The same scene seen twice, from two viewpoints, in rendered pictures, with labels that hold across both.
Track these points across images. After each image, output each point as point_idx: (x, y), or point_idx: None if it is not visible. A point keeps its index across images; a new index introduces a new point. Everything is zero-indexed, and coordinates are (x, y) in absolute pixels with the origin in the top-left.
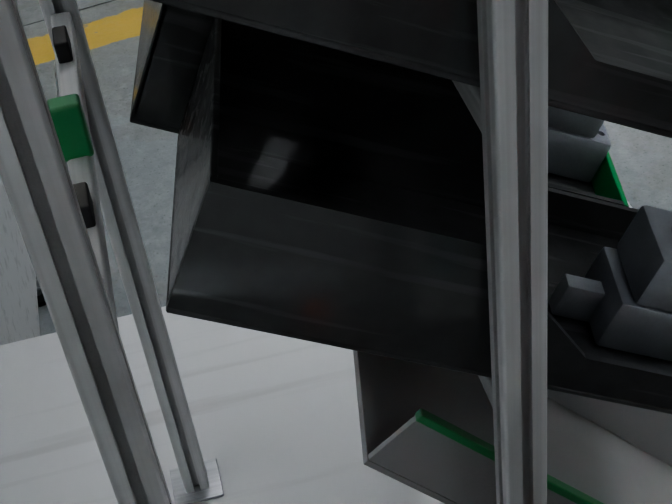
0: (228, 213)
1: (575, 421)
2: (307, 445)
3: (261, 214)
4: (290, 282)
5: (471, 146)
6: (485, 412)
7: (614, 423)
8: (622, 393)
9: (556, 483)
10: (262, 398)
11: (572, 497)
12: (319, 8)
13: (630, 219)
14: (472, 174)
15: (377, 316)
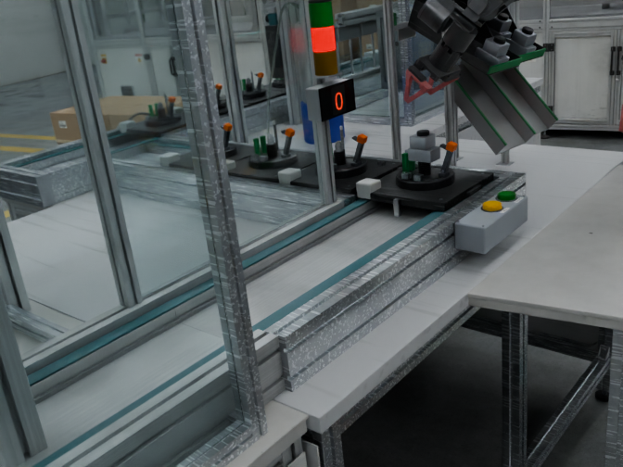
0: (416, 6)
1: (501, 114)
2: (484, 160)
3: (420, 6)
4: (423, 22)
5: (483, 29)
6: (473, 93)
7: (511, 120)
8: (469, 61)
9: (462, 87)
10: (486, 154)
11: (464, 92)
12: None
13: (511, 54)
14: (483, 36)
15: (434, 32)
